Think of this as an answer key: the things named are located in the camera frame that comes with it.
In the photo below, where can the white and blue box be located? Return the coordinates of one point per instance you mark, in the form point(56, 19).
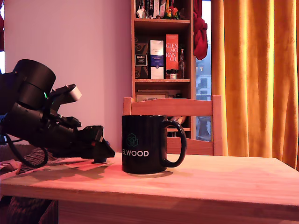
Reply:
point(157, 60)

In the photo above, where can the clear glass bottle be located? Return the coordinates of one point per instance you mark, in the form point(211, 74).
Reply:
point(182, 67)

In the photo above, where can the blue coffee capsule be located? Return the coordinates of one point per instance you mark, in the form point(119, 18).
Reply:
point(101, 160)

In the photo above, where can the black book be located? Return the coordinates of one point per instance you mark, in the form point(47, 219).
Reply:
point(147, 7)

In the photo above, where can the small dark jar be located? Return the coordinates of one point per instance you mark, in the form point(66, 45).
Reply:
point(179, 95)

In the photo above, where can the knotted red curtain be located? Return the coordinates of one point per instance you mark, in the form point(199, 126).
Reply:
point(200, 35)
point(1, 32)

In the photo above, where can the dark spiral pattern box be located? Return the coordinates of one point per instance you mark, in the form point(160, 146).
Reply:
point(142, 70)

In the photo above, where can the wooden chair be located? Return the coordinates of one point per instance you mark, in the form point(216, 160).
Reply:
point(171, 107)

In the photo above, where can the white label miniature bottle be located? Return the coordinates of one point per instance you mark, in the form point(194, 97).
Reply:
point(173, 75)

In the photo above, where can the grey stone urn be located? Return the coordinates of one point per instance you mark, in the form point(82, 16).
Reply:
point(204, 130)

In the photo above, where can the amber miniature bottle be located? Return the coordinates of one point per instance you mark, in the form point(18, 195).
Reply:
point(168, 75)

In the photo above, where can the copper foil pouch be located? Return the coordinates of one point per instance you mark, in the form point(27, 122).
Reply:
point(179, 119)

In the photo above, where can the pink canvas bag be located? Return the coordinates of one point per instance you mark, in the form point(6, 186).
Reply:
point(10, 166)

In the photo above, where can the orange curtain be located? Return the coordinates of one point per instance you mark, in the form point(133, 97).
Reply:
point(257, 81)

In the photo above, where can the red Glenmorangie box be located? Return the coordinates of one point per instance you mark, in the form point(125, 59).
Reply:
point(172, 42)

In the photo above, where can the white camera box with bracket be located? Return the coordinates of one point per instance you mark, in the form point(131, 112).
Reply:
point(76, 93)

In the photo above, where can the black Elwood mug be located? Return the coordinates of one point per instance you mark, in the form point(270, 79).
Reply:
point(142, 130)

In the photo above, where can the wooden bookshelf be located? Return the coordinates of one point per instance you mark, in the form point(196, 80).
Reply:
point(162, 21)

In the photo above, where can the white and red book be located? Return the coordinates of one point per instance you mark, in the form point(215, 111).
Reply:
point(162, 7)

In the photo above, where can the white figurine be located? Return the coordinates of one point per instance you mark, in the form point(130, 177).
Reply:
point(140, 12)

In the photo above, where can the colourful figurine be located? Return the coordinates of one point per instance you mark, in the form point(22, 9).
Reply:
point(171, 12)

